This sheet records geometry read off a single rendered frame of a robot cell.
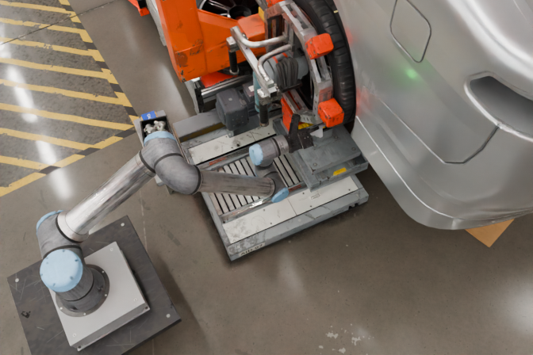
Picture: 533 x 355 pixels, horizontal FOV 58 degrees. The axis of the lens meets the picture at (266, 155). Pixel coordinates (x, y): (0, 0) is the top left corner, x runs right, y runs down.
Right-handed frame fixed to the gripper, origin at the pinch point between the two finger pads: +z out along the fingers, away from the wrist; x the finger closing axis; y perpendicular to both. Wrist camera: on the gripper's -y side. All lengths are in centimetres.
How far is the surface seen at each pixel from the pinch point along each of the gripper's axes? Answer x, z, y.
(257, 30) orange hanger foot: -45, -3, -51
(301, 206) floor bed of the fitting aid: -34, -14, 46
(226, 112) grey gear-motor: -49, -33, -15
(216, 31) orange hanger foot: -38, -26, -56
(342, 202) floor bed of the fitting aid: -28, 7, 51
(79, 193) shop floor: -86, -124, 4
